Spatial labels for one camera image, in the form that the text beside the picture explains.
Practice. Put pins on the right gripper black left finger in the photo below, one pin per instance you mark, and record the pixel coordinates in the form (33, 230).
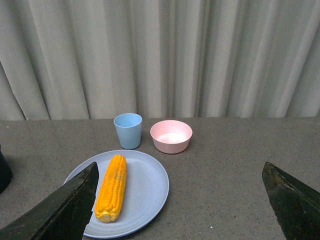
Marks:
(63, 215)

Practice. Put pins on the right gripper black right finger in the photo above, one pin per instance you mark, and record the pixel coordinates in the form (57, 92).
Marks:
(295, 204)

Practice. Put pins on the yellow corn cob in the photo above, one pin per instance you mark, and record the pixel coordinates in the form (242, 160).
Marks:
(112, 191)

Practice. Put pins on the dark blue saucepan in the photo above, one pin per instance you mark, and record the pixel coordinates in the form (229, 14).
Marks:
(5, 173)

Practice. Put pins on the light blue plate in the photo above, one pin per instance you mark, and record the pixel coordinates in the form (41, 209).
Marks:
(147, 189)

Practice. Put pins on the light blue cup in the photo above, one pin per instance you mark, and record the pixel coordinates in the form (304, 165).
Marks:
(128, 127)

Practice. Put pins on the pink bowl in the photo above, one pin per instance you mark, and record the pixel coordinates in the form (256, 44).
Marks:
(171, 136)

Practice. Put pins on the grey-white curtain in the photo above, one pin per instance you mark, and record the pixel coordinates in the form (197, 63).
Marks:
(96, 59)

